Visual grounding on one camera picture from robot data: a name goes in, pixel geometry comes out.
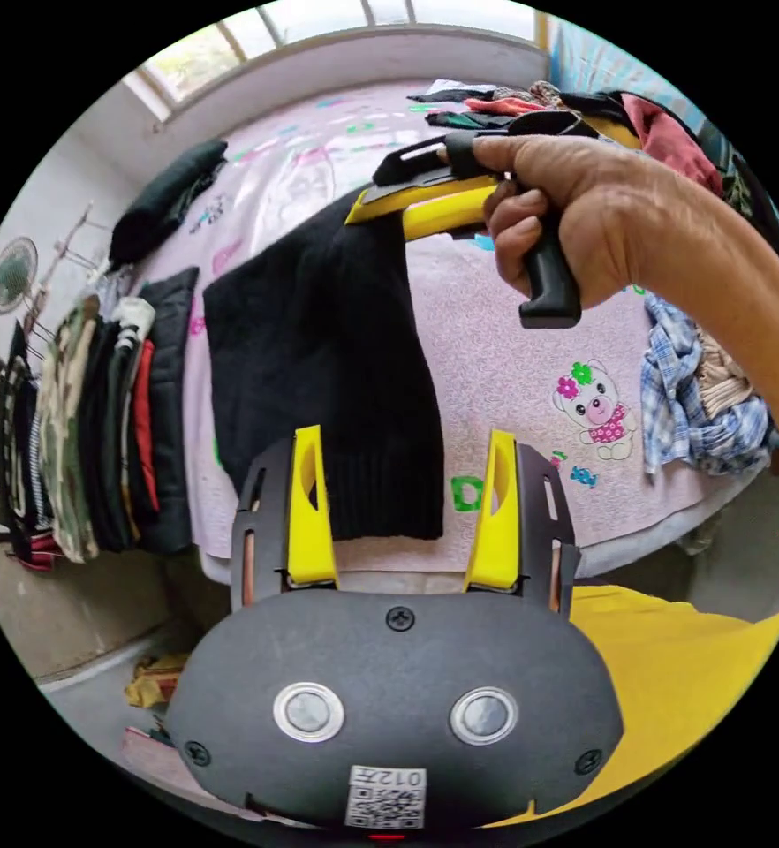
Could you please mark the pile of folded clothes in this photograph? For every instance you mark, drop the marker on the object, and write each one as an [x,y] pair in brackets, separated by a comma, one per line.
[98,424]

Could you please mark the bed with pink printed sheet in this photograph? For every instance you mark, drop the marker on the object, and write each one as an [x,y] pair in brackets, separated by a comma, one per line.
[495,344]

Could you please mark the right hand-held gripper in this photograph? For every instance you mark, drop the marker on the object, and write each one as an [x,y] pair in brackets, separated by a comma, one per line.
[422,158]

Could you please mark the blue plaid shirt heap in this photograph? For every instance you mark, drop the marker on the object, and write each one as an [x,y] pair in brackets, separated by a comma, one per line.
[687,397]

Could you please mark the person's right hand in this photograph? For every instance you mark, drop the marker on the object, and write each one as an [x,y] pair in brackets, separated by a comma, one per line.
[575,199]

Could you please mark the black sweater vest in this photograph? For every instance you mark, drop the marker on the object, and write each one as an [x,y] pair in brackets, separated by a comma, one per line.
[323,371]

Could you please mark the window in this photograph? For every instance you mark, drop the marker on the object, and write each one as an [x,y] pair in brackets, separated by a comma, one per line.
[283,40]

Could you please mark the pile of unfolded clothes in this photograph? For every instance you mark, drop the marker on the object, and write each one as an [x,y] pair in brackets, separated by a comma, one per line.
[668,132]

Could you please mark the dark green folded garment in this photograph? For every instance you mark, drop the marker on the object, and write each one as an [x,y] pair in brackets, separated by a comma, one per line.
[164,199]

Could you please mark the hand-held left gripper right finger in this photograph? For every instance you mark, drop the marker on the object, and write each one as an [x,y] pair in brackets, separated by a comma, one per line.
[497,530]

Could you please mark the person's right forearm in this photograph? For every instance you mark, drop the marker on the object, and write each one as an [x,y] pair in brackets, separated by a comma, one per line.
[721,278]

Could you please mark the standing fan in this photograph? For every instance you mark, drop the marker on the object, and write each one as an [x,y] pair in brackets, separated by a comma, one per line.
[13,273]

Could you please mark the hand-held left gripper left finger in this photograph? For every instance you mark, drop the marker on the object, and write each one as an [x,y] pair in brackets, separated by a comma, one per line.
[309,523]

